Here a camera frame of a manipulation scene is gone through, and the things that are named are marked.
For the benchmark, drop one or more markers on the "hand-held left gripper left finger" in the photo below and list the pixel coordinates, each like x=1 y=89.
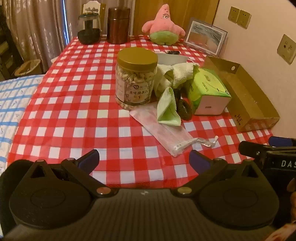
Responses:
x=89 y=161

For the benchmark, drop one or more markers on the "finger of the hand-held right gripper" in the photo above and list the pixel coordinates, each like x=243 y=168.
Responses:
x=283 y=141
x=252 y=149

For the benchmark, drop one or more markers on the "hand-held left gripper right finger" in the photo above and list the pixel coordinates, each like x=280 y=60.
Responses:
x=198 y=161

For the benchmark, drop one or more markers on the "brown cardboard box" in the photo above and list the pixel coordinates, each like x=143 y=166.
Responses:
x=249 y=104

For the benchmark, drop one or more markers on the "disposable face mask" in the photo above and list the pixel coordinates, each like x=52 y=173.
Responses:
x=159 y=132

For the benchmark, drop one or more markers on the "dark hair scrunchie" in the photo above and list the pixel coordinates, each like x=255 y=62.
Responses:
x=185 y=109

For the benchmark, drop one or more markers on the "light green cloth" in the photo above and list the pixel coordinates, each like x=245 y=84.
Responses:
x=167 y=106

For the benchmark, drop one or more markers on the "cream towel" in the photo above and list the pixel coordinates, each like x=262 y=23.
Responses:
x=182 y=71

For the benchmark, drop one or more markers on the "white cloth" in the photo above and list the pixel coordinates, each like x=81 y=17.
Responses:
x=171 y=60

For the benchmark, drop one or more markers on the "person's right forearm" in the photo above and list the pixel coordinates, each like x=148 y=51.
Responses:
x=285 y=233

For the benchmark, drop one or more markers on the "red white checked tablecloth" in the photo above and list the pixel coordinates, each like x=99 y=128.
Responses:
x=81 y=104

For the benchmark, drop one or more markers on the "green tissue box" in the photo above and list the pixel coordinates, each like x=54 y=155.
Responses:
x=205 y=90

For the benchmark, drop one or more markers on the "blue white checked sheet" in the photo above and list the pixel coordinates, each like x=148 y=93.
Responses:
x=13 y=104

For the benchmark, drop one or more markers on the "nut jar with gold lid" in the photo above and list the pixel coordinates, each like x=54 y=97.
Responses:
x=136 y=78

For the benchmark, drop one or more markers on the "wicker basket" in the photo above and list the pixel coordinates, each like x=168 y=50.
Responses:
x=29 y=67

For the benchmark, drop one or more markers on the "glass jar with dark contents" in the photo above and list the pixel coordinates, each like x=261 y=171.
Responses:
x=89 y=32

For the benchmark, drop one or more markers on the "black folding cart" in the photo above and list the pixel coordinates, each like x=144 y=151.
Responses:
x=9 y=53

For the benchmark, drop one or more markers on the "pink starfish plush toy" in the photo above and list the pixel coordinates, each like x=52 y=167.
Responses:
x=161 y=27

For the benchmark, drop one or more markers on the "brown wooden canister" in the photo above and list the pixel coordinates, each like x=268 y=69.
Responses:
x=118 y=25

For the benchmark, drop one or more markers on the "sheer grey curtain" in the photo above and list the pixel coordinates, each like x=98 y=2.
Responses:
x=34 y=27

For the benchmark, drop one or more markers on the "white wooden stand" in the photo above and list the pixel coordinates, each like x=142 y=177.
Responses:
x=92 y=5

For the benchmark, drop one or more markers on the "gold wall data socket plate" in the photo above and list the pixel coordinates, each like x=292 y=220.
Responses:
x=288 y=49

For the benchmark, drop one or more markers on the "clear acrylic photo frame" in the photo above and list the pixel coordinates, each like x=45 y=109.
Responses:
x=203 y=38

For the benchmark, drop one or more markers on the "gold wall socket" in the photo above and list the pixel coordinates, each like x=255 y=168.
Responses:
x=233 y=14
x=244 y=19

